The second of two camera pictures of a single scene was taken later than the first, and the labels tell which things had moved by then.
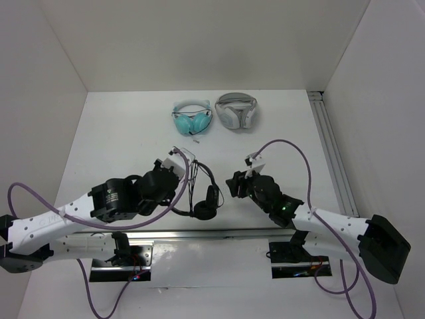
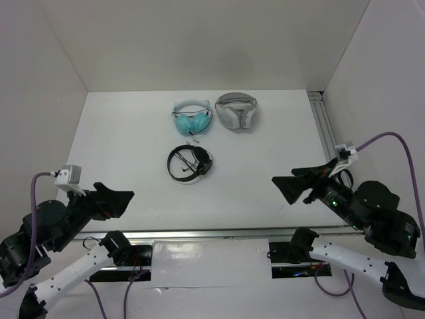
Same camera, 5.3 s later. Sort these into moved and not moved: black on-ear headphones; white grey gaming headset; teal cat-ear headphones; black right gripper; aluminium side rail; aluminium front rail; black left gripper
Moved: black left gripper; black right gripper; black on-ear headphones
Not moved: aluminium front rail; aluminium side rail; white grey gaming headset; teal cat-ear headphones
